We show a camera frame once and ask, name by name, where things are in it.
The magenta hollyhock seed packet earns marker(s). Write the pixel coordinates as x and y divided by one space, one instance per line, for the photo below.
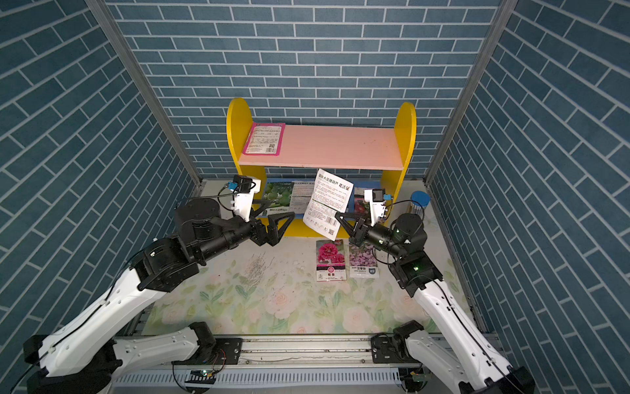
331 261

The purple flower seed packet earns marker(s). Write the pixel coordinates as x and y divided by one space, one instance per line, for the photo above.
362 262

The white text packet lower shelf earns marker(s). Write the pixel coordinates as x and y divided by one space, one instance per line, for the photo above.
300 196

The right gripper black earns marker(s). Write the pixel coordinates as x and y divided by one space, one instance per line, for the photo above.
356 234

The green gourd seed packet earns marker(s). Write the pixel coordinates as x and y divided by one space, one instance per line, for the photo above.
280 195

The yellow shelf with pink board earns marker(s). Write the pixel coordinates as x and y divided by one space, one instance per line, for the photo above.
324 147

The floral table mat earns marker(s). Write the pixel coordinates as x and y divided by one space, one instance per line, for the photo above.
273 290

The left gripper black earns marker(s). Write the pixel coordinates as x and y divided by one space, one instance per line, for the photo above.
259 236

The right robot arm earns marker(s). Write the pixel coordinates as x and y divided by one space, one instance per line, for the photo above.
443 315

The pink bordered seed packet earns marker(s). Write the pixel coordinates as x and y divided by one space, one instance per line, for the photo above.
264 139

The steel bottle blue lid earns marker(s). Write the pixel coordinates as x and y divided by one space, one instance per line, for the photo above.
419 202

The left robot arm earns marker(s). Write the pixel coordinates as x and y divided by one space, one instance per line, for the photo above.
85 356

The white text seed packet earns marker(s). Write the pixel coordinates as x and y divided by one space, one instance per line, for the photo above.
331 195

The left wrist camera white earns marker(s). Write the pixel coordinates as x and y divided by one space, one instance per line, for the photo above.
243 191

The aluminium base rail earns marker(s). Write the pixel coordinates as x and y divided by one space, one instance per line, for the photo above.
415 362

